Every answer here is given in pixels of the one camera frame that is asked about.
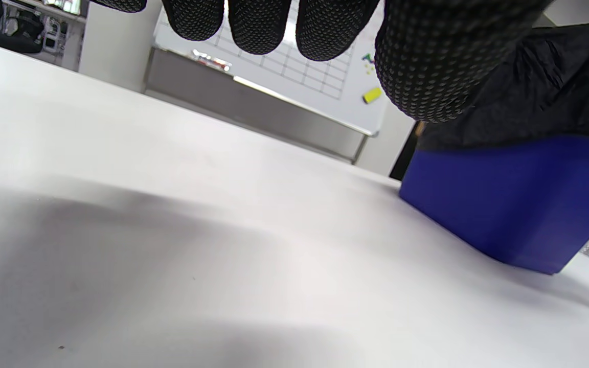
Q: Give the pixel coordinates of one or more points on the person's left hand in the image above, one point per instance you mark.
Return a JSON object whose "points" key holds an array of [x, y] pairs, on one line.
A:
{"points": [[427, 51]]}

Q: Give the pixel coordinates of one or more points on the blue recycling bin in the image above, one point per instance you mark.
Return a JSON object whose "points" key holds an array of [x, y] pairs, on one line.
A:
{"points": [[504, 204]]}

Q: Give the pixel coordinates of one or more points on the blue bin with black bag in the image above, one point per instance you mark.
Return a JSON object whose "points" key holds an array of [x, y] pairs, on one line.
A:
{"points": [[555, 92]]}

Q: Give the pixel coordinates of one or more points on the whiteboard on metal stand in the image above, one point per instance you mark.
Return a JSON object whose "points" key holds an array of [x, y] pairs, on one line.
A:
{"points": [[320, 76]]}

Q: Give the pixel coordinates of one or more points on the pack of colourful magnets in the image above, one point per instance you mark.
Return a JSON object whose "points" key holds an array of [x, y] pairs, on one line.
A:
{"points": [[211, 60]]}

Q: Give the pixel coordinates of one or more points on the office chair base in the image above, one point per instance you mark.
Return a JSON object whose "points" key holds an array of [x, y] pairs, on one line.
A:
{"points": [[23, 28]]}

